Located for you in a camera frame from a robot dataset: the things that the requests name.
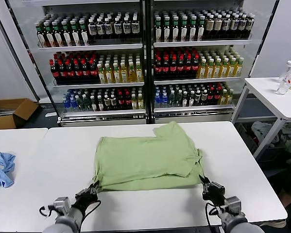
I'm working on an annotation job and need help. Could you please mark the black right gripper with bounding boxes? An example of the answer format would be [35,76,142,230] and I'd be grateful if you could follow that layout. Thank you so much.
[198,173,226,202]

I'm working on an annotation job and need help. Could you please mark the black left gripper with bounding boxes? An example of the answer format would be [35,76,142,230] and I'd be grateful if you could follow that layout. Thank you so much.
[73,180,102,211]

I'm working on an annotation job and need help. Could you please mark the light green t-shirt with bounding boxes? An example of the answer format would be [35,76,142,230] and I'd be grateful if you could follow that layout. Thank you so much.
[91,120,205,193]

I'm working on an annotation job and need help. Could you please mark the black storage crate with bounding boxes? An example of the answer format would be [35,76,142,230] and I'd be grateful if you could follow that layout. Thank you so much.
[239,121,291,168]

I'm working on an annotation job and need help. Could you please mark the grey-green crumpled garment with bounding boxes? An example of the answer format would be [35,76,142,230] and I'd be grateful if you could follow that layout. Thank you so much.
[251,120,281,148]

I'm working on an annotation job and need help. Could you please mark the white sneaker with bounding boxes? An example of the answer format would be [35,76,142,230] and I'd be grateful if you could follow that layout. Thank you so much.
[257,219,287,230]

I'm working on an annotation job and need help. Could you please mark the small red cap cola bottle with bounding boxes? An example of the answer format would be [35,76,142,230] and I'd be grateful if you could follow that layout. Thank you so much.
[124,93,132,110]
[214,88,222,106]
[117,93,125,111]
[207,89,215,106]

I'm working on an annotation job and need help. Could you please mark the light blue crumpled garment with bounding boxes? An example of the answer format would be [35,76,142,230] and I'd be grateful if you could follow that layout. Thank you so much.
[0,151,17,189]

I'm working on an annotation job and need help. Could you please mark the white side table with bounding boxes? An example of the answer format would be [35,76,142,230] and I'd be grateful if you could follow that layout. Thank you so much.
[231,77,291,160]

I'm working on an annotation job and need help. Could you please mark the open cardboard box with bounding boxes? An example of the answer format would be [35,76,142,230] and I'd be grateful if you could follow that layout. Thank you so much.
[0,98,40,130]

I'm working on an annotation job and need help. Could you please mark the yellow juice bottle green cap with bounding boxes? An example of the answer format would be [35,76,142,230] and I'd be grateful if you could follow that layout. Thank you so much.
[205,59,213,79]
[220,58,228,78]
[120,62,129,83]
[212,59,221,79]
[234,57,243,77]
[136,61,144,83]
[105,63,114,83]
[197,60,206,79]
[227,58,235,78]
[128,62,137,83]
[98,63,106,84]
[113,62,121,83]

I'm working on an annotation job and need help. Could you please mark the red label cola bottle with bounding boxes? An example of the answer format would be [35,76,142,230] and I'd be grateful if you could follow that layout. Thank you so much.
[191,56,200,78]
[73,59,82,82]
[154,57,162,79]
[66,60,74,82]
[50,60,59,83]
[176,57,185,78]
[81,59,90,82]
[184,56,192,78]
[89,59,99,81]
[161,57,170,79]
[58,60,67,82]
[169,57,177,78]

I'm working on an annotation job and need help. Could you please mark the silver metal parts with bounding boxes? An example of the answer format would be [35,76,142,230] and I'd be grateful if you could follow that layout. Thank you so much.
[0,108,16,117]

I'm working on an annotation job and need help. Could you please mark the clear plastic bottle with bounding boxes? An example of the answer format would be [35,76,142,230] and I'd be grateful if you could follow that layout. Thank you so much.
[277,67,291,95]

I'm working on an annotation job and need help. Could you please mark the glass-sided beverage display shelf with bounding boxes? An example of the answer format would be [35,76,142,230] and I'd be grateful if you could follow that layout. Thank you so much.
[145,0,281,124]
[6,0,150,128]

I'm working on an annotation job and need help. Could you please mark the green cap tea bottle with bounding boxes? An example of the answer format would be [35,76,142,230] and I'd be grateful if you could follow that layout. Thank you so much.
[154,17,162,42]
[196,16,205,41]
[171,16,180,42]
[71,20,81,46]
[188,16,197,42]
[80,19,90,46]
[53,21,63,47]
[62,21,72,47]
[179,16,188,42]
[162,16,171,42]
[36,24,46,48]
[45,22,54,48]

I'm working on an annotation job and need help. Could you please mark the dark bottle beige label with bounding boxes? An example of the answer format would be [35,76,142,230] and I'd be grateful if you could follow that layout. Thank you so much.
[214,15,223,39]
[205,15,214,39]

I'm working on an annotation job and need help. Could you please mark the dark bottle blue-white label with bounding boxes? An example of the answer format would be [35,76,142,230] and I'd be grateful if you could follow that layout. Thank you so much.
[230,14,239,39]
[122,16,131,39]
[96,17,105,40]
[131,16,140,39]
[113,17,123,39]
[239,14,247,39]
[246,13,255,38]
[222,14,231,39]
[104,17,114,39]
[88,18,97,41]

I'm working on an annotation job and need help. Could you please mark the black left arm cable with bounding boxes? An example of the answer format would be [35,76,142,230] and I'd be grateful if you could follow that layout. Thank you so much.
[83,200,102,220]
[39,205,57,218]

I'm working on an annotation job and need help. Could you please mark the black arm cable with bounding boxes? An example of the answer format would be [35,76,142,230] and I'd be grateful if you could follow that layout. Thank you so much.
[83,200,102,220]
[205,202,225,233]
[39,205,57,218]

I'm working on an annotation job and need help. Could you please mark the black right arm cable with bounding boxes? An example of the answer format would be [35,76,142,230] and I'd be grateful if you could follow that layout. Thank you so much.
[205,202,225,233]

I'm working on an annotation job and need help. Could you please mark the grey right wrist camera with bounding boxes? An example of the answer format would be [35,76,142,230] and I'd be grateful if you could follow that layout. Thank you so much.
[224,196,242,214]

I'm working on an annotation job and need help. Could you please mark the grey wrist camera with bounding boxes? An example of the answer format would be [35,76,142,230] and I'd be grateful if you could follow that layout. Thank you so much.
[224,196,242,214]
[52,197,70,216]

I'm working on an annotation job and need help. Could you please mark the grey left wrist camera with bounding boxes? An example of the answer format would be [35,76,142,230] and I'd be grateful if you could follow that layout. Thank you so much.
[52,197,70,216]

